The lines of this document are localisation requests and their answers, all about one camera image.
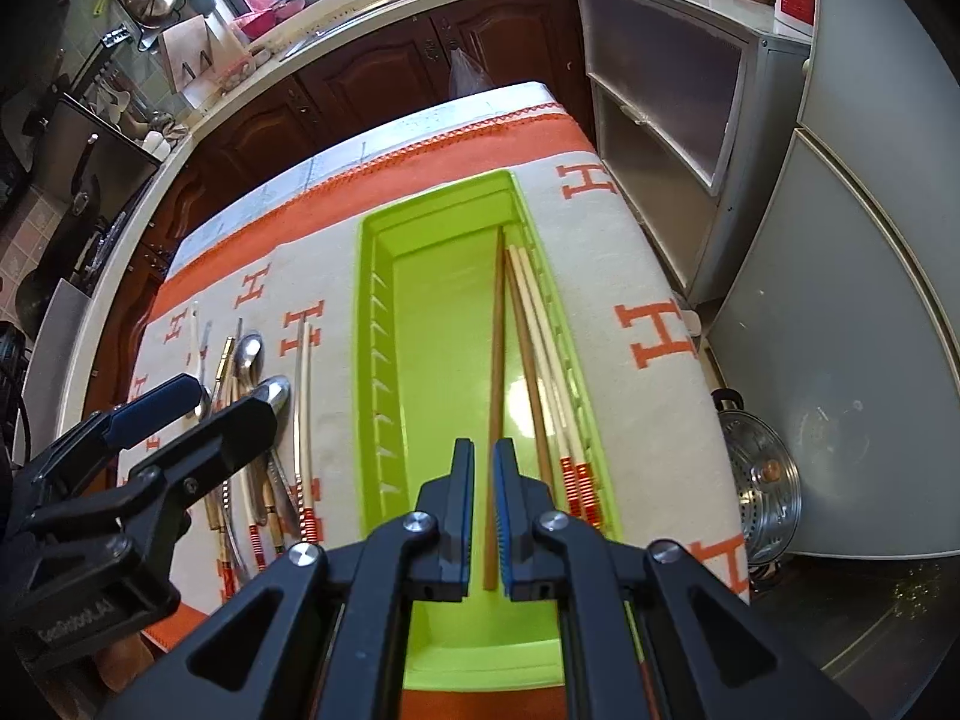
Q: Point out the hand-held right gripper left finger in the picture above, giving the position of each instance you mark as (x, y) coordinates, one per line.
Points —
(466, 499)

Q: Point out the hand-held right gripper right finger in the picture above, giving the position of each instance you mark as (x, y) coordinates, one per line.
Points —
(501, 514)

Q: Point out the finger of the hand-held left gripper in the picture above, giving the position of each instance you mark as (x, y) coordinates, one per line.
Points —
(225, 439)
(161, 399)

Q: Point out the gold metal utensil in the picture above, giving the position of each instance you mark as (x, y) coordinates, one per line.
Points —
(223, 371)

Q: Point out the metal spoon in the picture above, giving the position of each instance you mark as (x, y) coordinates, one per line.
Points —
(249, 358)
(276, 390)

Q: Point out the white chopstick red striped end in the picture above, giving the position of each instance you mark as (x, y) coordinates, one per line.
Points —
(257, 547)
(304, 427)
(542, 360)
(225, 577)
(556, 360)

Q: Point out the brown wooden chopstick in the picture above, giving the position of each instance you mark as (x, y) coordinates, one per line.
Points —
(525, 360)
(496, 360)

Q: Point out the green plastic utensil tray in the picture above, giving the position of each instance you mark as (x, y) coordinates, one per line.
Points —
(442, 330)

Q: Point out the steel steamer pot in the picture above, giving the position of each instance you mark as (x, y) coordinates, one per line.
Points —
(757, 480)

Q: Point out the orange and cream printed blanket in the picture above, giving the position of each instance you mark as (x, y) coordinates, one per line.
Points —
(660, 255)

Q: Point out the brown kitchen counter cabinets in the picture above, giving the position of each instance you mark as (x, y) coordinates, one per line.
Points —
(375, 67)

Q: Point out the red plastic basin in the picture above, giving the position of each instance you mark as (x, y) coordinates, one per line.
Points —
(266, 15)

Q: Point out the small clear plastic bag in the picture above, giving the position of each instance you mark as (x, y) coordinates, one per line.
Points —
(469, 75)

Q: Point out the grey refrigerator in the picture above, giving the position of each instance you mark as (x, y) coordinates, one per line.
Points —
(862, 277)

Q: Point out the grey cabinet with frosted doors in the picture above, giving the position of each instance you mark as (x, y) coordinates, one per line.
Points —
(660, 52)

